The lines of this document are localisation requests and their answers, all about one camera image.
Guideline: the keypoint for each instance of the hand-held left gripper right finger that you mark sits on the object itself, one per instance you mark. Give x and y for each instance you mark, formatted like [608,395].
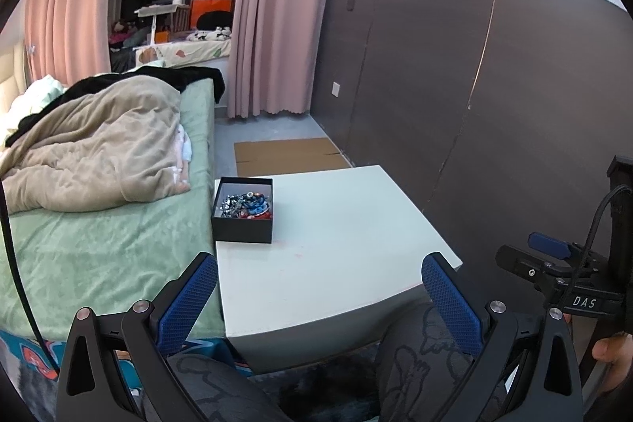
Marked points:
[450,303]

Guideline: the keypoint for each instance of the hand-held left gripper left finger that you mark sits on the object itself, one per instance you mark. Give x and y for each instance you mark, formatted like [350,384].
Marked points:
[190,298]

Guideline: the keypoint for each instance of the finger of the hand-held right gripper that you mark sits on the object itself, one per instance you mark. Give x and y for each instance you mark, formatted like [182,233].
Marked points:
[546,245]
[514,261]

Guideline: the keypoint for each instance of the black jewelry box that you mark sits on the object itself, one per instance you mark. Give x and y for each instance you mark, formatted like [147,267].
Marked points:
[242,231]

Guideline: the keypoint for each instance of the pile of assorted jewelry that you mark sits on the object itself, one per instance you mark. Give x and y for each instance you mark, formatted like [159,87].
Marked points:
[245,204]

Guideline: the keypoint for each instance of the person's right hand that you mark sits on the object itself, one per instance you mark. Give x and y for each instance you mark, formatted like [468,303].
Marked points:
[613,353]

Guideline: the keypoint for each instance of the person's right leg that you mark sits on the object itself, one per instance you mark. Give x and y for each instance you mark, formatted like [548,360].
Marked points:
[420,353]

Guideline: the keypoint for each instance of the person's leg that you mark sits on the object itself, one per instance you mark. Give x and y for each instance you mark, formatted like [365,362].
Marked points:
[420,353]
[217,387]

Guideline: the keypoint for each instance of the person's left leg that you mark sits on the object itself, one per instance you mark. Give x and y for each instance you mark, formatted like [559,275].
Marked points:
[217,387]

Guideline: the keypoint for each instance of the bed with green sheet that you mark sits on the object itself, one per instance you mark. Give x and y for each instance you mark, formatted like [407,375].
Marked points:
[99,254]

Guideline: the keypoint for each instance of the white table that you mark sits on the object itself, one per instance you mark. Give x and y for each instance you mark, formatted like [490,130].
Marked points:
[336,229]

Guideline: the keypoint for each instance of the pink white patterned cloth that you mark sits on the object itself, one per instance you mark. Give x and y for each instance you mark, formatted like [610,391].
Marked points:
[182,150]

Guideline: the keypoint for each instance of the flat cardboard sheet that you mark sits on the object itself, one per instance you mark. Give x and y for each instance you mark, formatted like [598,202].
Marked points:
[287,155]

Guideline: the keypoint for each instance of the teal orange printed cloth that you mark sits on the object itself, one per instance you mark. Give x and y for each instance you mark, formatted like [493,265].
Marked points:
[29,362]

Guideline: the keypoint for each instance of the beige blanket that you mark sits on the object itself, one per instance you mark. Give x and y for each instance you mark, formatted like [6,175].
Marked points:
[99,145]

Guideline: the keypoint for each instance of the black cloth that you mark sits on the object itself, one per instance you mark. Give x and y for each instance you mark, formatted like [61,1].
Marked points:
[188,76]

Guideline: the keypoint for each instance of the cream printed bedding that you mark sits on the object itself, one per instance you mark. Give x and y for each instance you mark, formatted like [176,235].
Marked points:
[198,51]

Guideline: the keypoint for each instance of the pale green pillow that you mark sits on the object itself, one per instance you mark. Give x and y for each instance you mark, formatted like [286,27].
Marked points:
[37,98]

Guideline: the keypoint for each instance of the cow print plush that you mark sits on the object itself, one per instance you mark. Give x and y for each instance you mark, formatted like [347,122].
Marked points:
[210,35]

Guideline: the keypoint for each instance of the cream headboard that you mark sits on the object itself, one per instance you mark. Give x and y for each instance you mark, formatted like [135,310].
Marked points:
[10,76]

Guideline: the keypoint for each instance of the orange black cushion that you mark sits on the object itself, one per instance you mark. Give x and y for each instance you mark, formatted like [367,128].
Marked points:
[212,11]

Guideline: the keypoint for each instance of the white stand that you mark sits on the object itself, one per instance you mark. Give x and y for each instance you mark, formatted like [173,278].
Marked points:
[158,10]

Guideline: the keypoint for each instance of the white wall outlet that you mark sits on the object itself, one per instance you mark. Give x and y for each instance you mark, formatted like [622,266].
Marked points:
[336,89]

